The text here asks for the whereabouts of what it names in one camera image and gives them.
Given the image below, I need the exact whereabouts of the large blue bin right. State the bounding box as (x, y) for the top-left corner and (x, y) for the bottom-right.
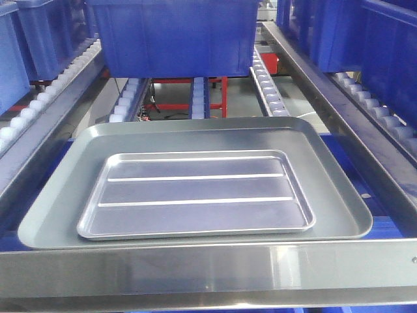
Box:
(362, 1), (416, 127)

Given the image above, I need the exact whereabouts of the blue bin far left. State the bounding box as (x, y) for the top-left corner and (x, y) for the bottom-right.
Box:
(1, 1), (30, 114)

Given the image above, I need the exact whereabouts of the blue bin right shelf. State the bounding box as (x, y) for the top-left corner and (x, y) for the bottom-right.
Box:
(276, 0), (366, 72)

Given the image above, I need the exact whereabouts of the large grey tray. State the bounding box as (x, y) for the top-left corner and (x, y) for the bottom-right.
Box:
(18, 117), (373, 249)

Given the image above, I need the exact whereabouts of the middle white roller track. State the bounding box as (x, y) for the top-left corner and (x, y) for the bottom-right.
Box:
(188, 77), (210, 119)

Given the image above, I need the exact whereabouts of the right steel divider rail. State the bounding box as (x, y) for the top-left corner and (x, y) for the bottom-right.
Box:
(261, 22), (416, 237)

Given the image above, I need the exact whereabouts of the far right roller track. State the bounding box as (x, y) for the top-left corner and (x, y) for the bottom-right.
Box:
(330, 72), (416, 160)

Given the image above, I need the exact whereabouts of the blue bin centre shelf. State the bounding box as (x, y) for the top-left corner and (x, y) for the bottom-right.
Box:
(88, 1), (258, 78)

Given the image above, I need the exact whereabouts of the large blue bin left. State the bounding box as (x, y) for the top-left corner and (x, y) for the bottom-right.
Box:
(16, 0), (97, 81)

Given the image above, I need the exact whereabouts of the steel front shelf rail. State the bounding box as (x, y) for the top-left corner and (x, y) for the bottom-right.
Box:
(1, 239), (416, 312)

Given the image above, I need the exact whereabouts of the large blue bin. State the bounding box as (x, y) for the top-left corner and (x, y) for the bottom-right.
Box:
(362, 1), (416, 127)
(16, 0), (97, 81)

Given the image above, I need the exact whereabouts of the red metal cart frame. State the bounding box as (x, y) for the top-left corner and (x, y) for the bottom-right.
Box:
(142, 52), (288, 119)

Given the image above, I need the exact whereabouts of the steel divider rail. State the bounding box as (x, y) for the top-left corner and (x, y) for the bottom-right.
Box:
(261, 22), (416, 237)
(0, 48), (108, 226)

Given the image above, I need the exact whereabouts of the blue bin shelf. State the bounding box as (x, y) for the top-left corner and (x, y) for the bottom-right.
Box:
(88, 1), (258, 78)
(276, 0), (366, 72)

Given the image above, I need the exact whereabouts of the far left roller track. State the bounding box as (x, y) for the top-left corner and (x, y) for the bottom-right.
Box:
(1, 39), (101, 156)

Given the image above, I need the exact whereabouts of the left steel divider rail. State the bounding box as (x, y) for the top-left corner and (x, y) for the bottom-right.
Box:
(0, 48), (108, 226)

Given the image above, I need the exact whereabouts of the silver ribbed metal tray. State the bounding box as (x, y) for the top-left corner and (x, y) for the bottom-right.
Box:
(77, 150), (316, 241)

